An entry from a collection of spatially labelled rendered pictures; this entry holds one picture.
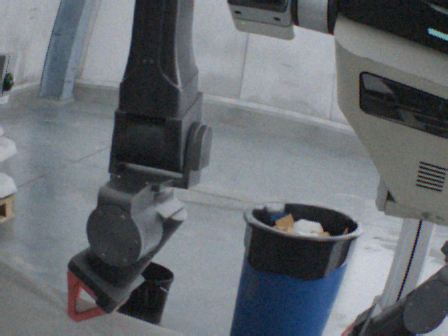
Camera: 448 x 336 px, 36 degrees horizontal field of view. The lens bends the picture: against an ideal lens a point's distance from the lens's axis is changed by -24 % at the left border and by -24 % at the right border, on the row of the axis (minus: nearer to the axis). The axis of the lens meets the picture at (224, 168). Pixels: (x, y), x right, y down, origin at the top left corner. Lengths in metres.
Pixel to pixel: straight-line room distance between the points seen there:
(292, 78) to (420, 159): 7.75
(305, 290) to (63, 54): 6.95
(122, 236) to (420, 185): 0.63
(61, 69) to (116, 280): 8.79
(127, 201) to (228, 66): 8.36
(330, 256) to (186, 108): 2.25
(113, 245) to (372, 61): 0.48
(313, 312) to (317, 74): 5.97
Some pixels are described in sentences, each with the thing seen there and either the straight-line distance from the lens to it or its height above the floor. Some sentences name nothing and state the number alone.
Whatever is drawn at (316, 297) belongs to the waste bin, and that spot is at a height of 0.39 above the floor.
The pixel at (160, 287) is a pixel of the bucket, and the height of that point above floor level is 0.23.
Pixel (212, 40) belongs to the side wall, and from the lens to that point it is 9.08.
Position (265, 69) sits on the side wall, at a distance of 8.94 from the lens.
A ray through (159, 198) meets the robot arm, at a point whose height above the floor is 1.23.
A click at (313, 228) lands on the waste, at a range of 3.24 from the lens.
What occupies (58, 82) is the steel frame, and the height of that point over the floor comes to 0.24.
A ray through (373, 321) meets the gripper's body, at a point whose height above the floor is 1.14.
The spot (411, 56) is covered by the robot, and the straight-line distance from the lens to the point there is 1.07.
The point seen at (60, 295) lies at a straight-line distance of 0.87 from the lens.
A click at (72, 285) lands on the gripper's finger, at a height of 1.10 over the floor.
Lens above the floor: 1.42
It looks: 12 degrees down
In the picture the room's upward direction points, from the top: 9 degrees clockwise
